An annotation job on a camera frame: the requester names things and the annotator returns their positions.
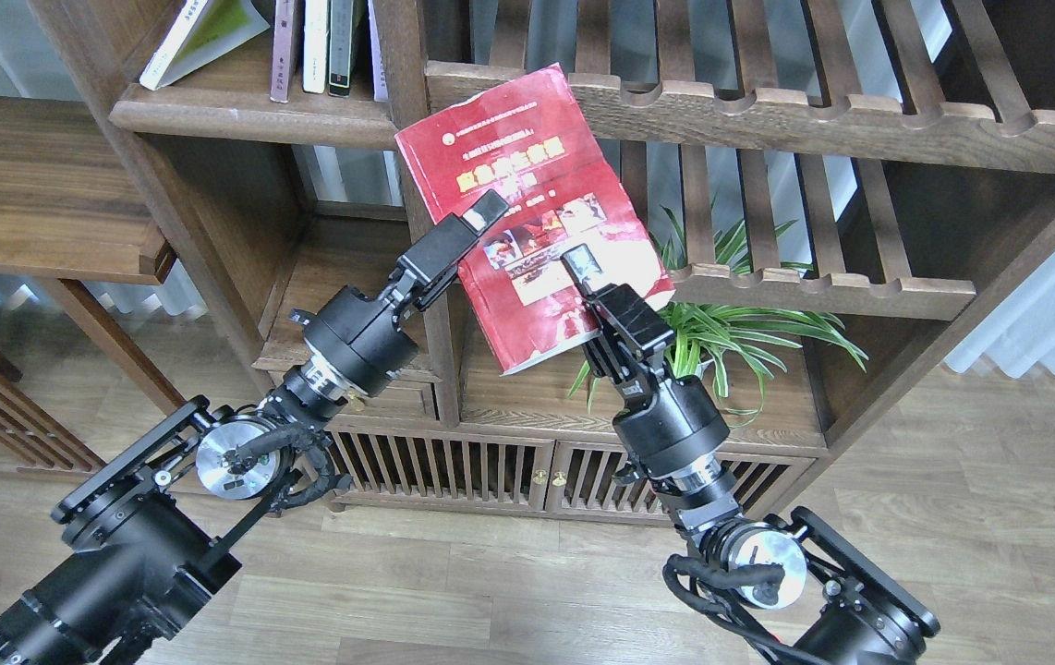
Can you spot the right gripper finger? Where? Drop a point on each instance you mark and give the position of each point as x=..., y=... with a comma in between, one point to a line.
x=584, y=270

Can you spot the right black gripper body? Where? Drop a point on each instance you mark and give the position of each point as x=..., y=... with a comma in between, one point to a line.
x=629, y=349

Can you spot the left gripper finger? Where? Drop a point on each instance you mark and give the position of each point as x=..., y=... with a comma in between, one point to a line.
x=485, y=212

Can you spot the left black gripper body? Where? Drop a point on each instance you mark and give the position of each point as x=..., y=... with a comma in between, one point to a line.
x=423, y=272

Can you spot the red book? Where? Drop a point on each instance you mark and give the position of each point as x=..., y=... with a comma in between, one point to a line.
x=528, y=140

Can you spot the yellow green book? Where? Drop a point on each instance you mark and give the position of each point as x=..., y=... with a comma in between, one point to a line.
x=203, y=31

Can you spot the dark brown book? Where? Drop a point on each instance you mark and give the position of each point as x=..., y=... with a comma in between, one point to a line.
x=286, y=33

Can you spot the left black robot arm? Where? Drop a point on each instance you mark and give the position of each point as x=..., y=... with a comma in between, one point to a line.
x=151, y=533

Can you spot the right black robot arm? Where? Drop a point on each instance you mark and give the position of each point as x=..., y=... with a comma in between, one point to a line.
x=795, y=590

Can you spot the green spider plant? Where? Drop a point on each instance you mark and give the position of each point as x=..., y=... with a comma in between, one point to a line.
x=711, y=332

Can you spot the pale upright book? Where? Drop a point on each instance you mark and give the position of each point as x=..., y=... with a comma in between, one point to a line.
x=379, y=84

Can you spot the dark green upright book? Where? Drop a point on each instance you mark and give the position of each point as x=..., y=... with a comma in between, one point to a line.
x=344, y=25

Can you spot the white upright book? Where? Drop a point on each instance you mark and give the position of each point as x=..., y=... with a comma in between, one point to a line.
x=315, y=46

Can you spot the dark wooden bookshelf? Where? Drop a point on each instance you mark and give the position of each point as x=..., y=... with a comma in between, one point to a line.
x=907, y=193

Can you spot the wooden side table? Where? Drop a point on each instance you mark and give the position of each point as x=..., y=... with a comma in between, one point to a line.
x=78, y=379

